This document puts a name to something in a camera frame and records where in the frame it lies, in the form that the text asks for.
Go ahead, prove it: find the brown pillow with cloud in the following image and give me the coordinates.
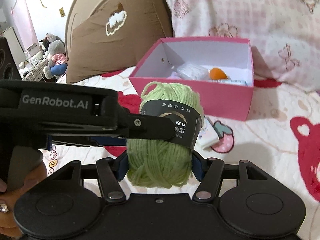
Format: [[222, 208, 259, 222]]
[[66, 0, 173, 84]]

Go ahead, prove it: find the white cabinet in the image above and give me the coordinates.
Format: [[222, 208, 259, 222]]
[[1, 27, 25, 80]]

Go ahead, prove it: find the pink curtain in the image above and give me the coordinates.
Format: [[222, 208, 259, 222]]
[[11, 0, 38, 51]]

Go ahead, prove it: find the bear print blanket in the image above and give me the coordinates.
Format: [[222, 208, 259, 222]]
[[40, 67, 319, 239]]

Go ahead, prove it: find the blue wet wipes pack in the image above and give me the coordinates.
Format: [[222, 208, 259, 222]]
[[212, 79, 247, 86]]

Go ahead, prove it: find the person's left hand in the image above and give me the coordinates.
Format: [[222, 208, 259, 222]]
[[1, 162, 47, 237]]

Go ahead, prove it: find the pink floral pillow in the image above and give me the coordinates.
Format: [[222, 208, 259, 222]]
[[166, 0, 319, 92]]

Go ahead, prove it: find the black white plush toy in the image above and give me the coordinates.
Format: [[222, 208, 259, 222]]
[[39, 33, 62, 56]]

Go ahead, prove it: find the purple plush toy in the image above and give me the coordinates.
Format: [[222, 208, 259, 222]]
[[168, 72, 180, 79]]

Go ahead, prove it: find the pink cardboard box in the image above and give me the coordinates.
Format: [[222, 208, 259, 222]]
[[129, 37, 254, 121]]

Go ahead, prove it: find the green yarn ball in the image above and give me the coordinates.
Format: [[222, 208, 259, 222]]
[[127, 81, 204, 189]]

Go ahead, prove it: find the orange makeup sponge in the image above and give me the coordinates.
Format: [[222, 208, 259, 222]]
[[209, 67, 228, 80]]

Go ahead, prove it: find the clear plastic container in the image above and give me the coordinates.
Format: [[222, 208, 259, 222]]
[[176, 62, 210, 81]]

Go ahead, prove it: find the grey plush toy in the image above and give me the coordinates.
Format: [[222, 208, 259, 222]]
[[43, 40, 68, 79]]

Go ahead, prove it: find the cluttered bedside table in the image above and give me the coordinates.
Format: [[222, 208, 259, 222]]
[[18, 41, 48, 82]]

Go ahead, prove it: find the white tissue packet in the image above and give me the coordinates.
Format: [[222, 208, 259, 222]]
[[196, 117, 219, 150]]

